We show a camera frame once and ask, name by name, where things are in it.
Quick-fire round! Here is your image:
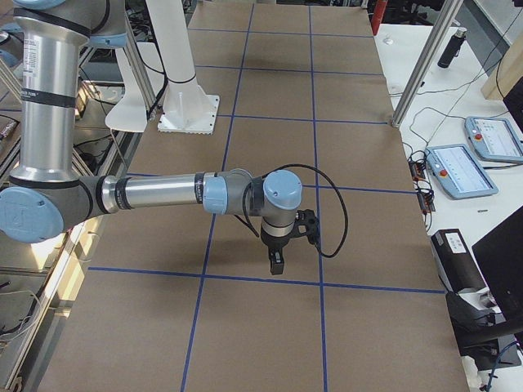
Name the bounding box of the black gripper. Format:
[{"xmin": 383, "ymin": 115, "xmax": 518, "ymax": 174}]
[{"xmin": 261, "ymin": 227, "xmax": 301, "ymax": 275}]

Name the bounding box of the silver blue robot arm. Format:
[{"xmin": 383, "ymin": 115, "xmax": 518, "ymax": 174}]
[{"xmin": 1, "ymin": 1, "xmax": 305, "ymax": 274}]

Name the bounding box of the brown paper table cover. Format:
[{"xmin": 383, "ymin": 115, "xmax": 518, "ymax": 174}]
[{"xmin": 39, "ymin": 2, "xmax": 467, "ymax": 391}]

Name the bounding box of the black box white label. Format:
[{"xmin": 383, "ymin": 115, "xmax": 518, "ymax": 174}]
[{"xmin": 431, "ymin": 229, "xmax": 486, "ymax": 293}]

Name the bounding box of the near blue teach pendant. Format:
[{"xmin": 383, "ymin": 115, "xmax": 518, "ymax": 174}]
[{"xmin": 426, "ymin": 144, "xmax": 498, "ymax": 200}]

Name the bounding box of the blue teach pendant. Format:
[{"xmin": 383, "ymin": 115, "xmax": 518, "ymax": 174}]
[
  {"xmin": 465, "ymin": 117, "xmax": 522, "ymax": 163},
  {"xmin": 426, "ymin": 144, "xmax": 498, "ymax": 200}
]

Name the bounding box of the black monitor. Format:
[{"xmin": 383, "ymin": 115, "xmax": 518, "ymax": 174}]
[{"xmin": 472, "ymin": 207, "xmax": 522, "ymax": 320}]

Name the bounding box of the far blue teach pendant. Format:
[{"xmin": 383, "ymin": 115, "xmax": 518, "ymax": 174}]
[{"xmin": 465, "ymin": 117, "xmax": 522, "ymax": 163}]

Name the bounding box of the black water bottle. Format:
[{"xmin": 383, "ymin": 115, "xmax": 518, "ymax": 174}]
[{"xmin": 437, "ymin": 27, "xmax": 467, "ymax": 69}]

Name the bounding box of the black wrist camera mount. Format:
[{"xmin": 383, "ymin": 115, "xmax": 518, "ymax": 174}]
[{"xmin": 293, "ymin": 209, "xmax": 320, "ymax": 249}]

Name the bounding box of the black braided camera cable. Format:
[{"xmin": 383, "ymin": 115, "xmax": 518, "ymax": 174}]
[{"xmin": 233, "ymin": 163, "xmax": 349, "ymax": 259}]

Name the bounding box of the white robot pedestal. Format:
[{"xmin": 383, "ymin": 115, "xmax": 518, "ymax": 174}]
[{"xmin": 146, "ymin": 0, "xmax": 220, "ymax": 135}]

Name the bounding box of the aluminium frame post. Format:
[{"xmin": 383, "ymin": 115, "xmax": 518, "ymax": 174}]
[{"xmin": 391, "ymin": 0, "xmax": 463, "ymax": 128}]

